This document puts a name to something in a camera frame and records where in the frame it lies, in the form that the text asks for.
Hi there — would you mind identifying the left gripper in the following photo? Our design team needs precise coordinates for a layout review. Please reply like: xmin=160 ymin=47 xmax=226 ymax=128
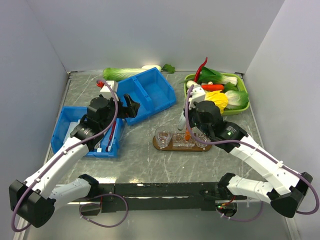
xmin=100 ymin=93 xmax=140 ymax=130

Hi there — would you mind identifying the orange toothpaste tube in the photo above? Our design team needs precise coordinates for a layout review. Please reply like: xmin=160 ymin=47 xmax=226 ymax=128
xmin=184 ymin=129 xmax=192 ymax=141

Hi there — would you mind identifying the clear plastic tray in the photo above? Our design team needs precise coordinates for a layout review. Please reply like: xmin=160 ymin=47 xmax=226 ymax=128
xmin=172 ymin=132 xmax=195 ymax=148

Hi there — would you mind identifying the red toothbrush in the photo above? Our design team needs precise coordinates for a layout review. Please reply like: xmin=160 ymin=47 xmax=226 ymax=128
xmin=105 ymin=121 xmax=117 ymax=152

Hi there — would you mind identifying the clear faceted plastic cup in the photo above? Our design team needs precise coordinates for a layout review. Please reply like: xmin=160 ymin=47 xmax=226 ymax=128
xmin=154 ymin=126 xmax=173 ymax=149

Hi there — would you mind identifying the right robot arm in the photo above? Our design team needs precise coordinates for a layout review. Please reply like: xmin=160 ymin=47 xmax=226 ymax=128
xmin=184 ymin=100 xmax=314 ymax=218

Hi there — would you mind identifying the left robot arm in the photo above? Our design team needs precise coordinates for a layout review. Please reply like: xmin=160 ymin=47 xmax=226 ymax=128
xmin=9 ymin=94 xmax=140 ymax=232

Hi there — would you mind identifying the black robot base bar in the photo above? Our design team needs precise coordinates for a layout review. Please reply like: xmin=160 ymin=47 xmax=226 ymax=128
xmin=68 ymin=181 xmax=247 ymax=213

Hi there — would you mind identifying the white toothbrush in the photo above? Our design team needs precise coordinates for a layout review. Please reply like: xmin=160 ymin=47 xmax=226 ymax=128
xmin=95 ymin=142 xmax=102 ymax=153

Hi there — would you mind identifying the wooden oval tray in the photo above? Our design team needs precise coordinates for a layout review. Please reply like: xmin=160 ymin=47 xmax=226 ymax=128
xmin=152 ymin=136 xmax=212 ymax=152

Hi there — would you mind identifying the yellow napa cabbage toy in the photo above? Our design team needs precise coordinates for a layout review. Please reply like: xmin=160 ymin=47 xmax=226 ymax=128
xmin=204 ymin=90 xmax=229 ymax=114

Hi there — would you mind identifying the orange carrot toy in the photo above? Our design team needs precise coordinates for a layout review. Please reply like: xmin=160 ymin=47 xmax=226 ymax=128
xmin=201 ymin=84 xmax=224 ymax=92

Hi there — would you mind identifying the green vegetable basket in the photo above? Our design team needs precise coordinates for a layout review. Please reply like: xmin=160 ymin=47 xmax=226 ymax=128
xmin=183 ymin=72 xmax=250 ymax=116

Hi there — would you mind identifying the green white cabbage toy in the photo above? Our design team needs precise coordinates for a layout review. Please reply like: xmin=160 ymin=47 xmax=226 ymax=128
xmin=224 ymin=90 xmax=249 ymax=110

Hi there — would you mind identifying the white corn toy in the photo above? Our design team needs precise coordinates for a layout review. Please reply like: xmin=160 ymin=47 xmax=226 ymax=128
xmin=186 ymin=80 xmax=197 ymax=89

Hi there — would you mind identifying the blue bin with toiletries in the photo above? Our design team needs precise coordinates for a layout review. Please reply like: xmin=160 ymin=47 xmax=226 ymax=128
xmin=50 ymin=106 xmax=124 ymax=159

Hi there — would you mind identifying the green napa cabbage toy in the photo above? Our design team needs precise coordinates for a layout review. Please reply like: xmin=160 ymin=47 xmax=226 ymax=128
xmin=102 ymin=67 xmax=147 ymax=82

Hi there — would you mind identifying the green bok choy toy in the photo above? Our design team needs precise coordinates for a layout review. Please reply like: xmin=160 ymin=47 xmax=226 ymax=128
xmin=196 ymin=66 xmax=238 ymax=85

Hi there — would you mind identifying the red chili pepper toy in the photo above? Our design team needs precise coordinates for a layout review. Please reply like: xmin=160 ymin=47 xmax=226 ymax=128
xmin=194 ymin=57 xmax=208 ymax=83

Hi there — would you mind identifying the blue bin with cups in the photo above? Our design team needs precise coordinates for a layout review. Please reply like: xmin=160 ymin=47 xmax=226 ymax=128
xmin=116 ymin=67 xmax=177 ymax=126

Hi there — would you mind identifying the green leaf toy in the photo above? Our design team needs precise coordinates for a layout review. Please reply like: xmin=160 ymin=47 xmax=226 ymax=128
xmin=161 ymin=63 xmax=176 ymax=74

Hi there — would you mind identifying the white radish toy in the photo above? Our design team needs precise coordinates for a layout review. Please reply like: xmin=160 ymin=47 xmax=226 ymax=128
xmin=141 ymin=65 xmax=162 ymax=71

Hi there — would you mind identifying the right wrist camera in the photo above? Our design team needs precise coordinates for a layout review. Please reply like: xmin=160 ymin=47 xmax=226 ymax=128
xmin=188 ymin=84 xmax=206 ymax=110

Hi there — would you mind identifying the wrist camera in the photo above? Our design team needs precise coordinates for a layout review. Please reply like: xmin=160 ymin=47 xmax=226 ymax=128
xmin=188 ymin=84 xmax=206 ymax=110
xmin=96 ymin=80 xmax=118 ymax=99

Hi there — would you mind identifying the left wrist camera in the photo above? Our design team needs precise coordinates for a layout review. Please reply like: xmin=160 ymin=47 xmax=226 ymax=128
xmin=96 ymin=80 xmax=118 ymax=99

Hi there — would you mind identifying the aluminium rail frame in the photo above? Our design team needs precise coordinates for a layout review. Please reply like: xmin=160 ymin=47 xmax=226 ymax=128
xmin=13 ymin=71 xmax=300 ymax=240

